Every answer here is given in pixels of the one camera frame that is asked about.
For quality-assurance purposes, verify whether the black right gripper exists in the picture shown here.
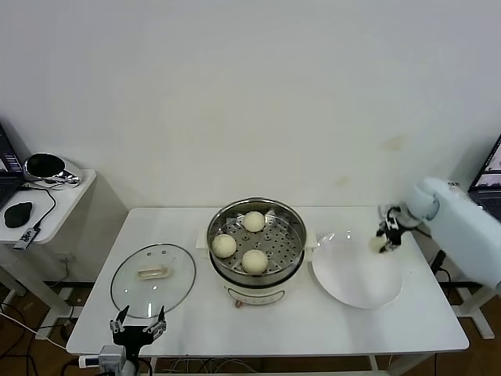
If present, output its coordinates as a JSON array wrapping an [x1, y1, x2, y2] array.
[[376, 215, 413, 254]]

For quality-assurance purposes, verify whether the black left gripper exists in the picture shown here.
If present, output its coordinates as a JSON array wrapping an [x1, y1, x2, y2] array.
[[109, 305, 168, 356]]

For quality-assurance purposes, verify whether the white steamed baozi bun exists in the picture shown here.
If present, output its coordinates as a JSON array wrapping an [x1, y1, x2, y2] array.
[[369, 234, 391, 254], [242, 211, 266, 233], [211, 234, 238, 259], [242, 250, 269, 275]]

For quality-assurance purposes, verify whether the round glass pot lid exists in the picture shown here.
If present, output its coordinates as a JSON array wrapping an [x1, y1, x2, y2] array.
[[110, 243, 196, 319]]

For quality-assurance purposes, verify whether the steel perforated steamer basket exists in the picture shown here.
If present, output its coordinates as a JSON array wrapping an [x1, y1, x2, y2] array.
[[206, 198, 308, 287]]

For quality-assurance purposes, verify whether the large white round plate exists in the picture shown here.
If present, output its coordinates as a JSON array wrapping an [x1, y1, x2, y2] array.
[[312, 231, 404, 310]]

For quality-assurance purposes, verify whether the white rectangular work table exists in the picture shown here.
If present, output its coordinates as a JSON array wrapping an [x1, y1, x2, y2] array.
[[65, 206, 470, 376]]

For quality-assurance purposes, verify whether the black open laptop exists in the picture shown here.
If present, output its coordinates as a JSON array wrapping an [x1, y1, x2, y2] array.
[[0, 123, 25, 211], [467, 132, 501, 224]]

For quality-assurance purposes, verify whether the cream electric cooker base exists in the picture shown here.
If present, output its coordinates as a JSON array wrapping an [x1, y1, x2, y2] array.
[[195, 226, 318, 310]]

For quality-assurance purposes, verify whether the grey usb hub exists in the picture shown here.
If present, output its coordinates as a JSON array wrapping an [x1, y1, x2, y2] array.
[[13, 228, 41, 251]]

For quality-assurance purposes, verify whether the black computer mouse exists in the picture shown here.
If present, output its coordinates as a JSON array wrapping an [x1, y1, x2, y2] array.
[[3, 201, 34, 229]]

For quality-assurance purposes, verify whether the black silver headset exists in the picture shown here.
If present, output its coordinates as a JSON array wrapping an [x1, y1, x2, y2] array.
[[23, 153, 85, 191]]

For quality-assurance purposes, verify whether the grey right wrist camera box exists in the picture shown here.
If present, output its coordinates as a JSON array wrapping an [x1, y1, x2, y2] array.
[[377, 203, 400, 220]]

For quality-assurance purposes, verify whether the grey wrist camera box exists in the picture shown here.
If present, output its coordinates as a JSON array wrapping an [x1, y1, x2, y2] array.
[[98, 344, 127, 371], [377, 203, 400, 220]]

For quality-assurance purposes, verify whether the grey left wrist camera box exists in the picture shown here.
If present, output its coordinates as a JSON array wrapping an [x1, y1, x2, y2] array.
[[98, 344, 127, 371]]

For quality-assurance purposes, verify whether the white and black charger cable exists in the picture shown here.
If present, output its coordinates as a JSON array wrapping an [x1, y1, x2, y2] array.
[[429, 234, 449, 281]]

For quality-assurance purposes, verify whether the thin black desk cable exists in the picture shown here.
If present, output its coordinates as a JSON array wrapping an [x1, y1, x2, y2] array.
[[17, 183, 56, 232]]

